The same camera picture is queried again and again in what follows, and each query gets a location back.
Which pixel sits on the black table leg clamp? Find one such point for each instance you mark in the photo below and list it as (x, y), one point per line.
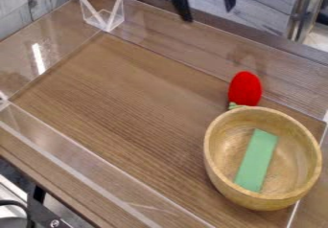
(38, 217)

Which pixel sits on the metal stand in background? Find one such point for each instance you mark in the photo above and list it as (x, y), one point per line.
(301, 19)

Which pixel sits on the red plush strawberry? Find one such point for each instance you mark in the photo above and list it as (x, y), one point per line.
(245, 90)

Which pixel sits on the wooden bowl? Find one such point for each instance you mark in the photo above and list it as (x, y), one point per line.
(295, 162)

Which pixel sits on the green rectangular block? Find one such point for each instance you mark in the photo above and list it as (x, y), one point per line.
(255, 161)

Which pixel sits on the clear acrylic tray wall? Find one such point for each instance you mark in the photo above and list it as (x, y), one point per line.
(108, 196)

